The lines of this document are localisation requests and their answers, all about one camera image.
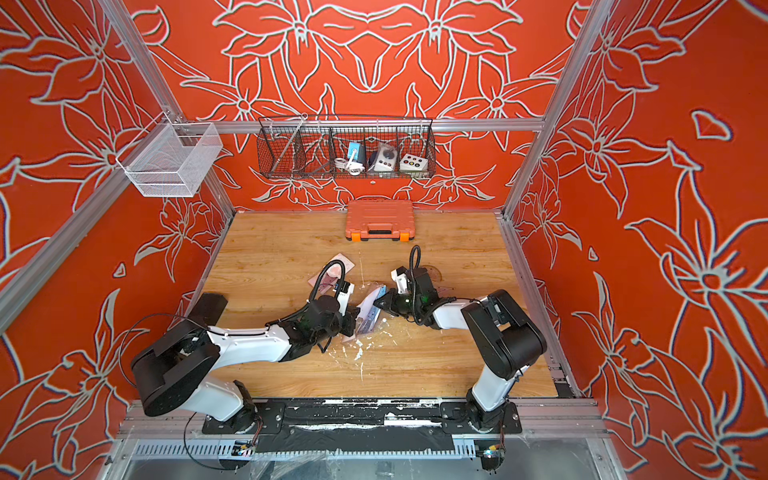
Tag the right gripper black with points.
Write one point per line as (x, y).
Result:
(391, 298)

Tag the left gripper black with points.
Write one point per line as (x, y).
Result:
(350, 319)

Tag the pink ruler set pouch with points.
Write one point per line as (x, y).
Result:
(367, 319)

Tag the clear brown protractor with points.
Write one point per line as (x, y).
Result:
(435, 275)

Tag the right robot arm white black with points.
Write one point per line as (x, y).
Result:
(505, 336)

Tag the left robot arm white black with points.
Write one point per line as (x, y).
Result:
(175, 372)

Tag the orange plastic tool case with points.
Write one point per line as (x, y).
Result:
(380, 219)

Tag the black box on table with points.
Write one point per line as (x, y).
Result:
(208, 309)

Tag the white button box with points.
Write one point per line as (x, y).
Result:
(412, 164)

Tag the white round-dial device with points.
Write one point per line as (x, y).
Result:
(385, 159)

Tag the blue small box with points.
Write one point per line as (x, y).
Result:
(355, 152)

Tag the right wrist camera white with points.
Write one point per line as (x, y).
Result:
(401, 280)

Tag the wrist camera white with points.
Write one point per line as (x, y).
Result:
(401, 280)
(343, 292)

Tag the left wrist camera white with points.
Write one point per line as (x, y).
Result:
(343, 292)

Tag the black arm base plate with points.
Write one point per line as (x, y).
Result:
(449, 415)

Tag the black wire wall basket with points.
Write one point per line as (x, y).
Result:
(315, 146)

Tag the white wire wall basket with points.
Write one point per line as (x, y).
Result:
(169, 163)

